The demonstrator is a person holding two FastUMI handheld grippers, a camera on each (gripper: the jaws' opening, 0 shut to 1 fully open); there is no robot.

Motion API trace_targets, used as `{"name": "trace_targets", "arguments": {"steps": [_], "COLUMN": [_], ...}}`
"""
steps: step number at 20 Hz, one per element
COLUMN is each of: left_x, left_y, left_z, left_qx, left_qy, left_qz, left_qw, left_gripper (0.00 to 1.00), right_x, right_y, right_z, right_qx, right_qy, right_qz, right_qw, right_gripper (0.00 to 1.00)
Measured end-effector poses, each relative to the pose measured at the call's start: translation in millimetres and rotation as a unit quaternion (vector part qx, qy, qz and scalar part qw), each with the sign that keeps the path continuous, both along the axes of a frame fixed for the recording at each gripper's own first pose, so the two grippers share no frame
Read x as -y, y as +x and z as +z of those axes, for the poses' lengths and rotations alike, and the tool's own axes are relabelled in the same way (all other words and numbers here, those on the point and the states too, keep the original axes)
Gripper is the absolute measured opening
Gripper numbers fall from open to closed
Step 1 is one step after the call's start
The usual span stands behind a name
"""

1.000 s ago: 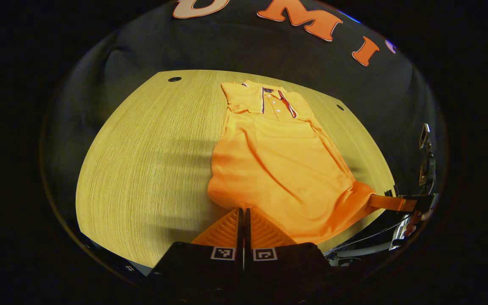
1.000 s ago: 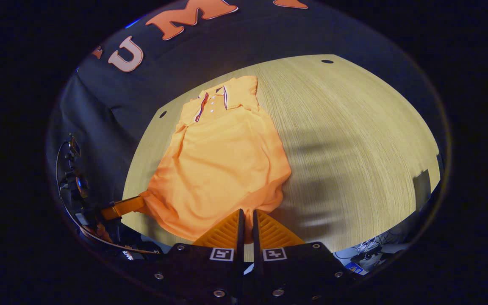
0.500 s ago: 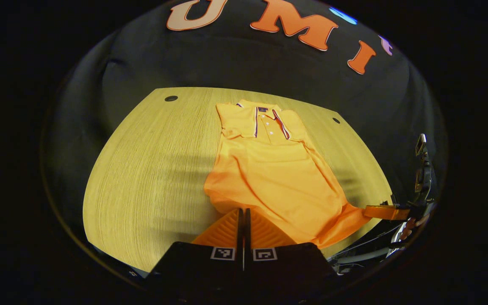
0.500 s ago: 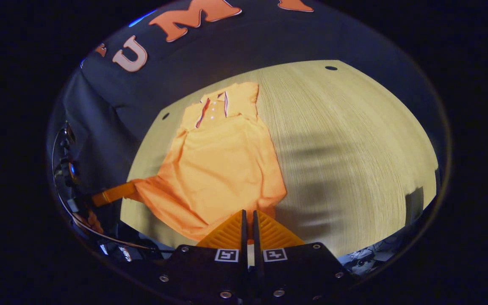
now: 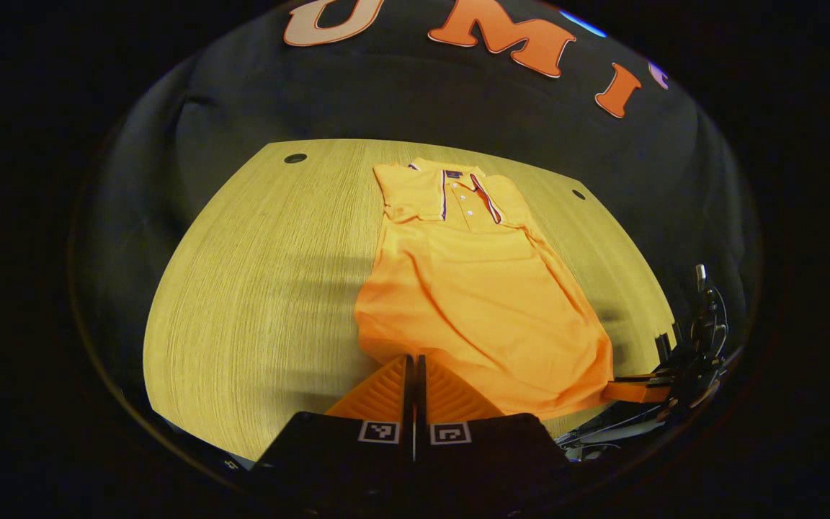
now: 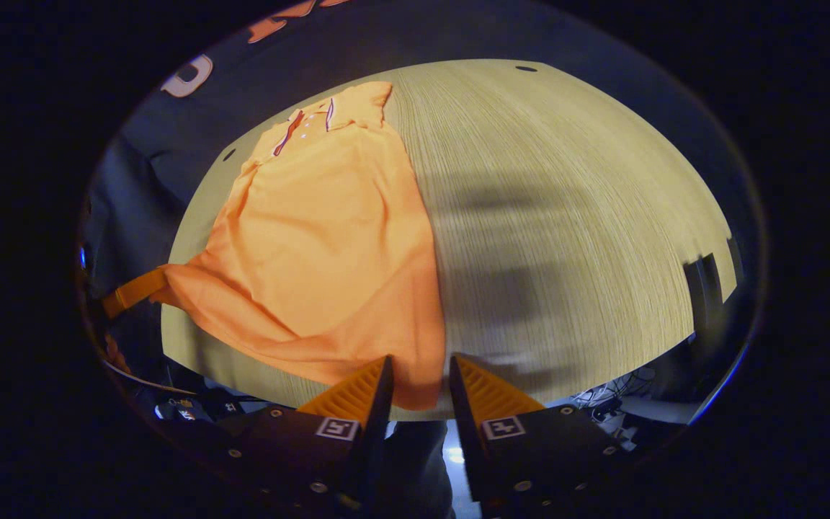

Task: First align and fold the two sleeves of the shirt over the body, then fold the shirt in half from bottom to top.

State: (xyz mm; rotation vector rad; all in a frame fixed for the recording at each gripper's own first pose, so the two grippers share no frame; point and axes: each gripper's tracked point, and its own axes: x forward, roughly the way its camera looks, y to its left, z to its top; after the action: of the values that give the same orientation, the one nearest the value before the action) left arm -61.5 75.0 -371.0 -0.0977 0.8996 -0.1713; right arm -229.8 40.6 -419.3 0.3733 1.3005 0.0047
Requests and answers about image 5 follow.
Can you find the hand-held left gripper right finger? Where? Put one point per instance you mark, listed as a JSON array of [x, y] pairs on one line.
[[487, 454]]

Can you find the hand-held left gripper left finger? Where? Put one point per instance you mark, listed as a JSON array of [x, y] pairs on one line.
[[346, 454]]

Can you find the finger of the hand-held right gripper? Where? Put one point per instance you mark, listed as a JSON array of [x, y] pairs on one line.
[[635, 391]]

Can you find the black backdrop cloth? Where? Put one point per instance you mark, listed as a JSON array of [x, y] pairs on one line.
[[386, 101]]

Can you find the orange T-shirt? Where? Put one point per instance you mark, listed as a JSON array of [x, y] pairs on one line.
[[472, 303]]

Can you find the grey metal bar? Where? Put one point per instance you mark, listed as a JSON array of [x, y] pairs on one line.
[[602, 431]]

